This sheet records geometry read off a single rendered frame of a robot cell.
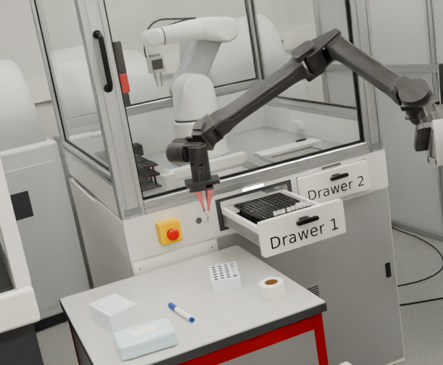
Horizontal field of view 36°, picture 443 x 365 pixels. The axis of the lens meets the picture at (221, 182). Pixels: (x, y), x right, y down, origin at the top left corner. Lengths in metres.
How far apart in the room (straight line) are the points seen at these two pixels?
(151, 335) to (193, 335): 0.12
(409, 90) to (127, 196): 0.95
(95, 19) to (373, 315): 1.53
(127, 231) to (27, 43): 3.21
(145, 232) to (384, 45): 2.40
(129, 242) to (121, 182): 0.20
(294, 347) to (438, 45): 2.41
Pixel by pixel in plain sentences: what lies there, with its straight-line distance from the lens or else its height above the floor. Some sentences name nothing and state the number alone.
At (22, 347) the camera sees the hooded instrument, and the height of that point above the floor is 0.71.
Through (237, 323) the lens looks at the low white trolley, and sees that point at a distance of 1.85.
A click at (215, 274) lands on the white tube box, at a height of 0.80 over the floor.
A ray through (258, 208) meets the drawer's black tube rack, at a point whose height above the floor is 0.90.
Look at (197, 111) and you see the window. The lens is 2.28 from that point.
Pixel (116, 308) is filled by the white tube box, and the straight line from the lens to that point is 1.94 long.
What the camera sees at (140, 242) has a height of 0.86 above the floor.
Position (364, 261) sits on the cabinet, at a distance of 2.70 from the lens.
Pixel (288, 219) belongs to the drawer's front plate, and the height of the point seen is 0.91.
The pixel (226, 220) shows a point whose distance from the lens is 2.33.
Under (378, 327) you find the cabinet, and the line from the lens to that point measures 2.84.
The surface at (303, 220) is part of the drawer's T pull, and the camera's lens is 2.06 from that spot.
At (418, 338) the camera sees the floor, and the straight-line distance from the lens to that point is 3.25.
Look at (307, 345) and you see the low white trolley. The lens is 1.93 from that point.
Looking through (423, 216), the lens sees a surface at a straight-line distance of 4.35.
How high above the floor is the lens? 1.58
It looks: 15 degrees down
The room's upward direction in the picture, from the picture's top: 9 degrees counter-clockwise
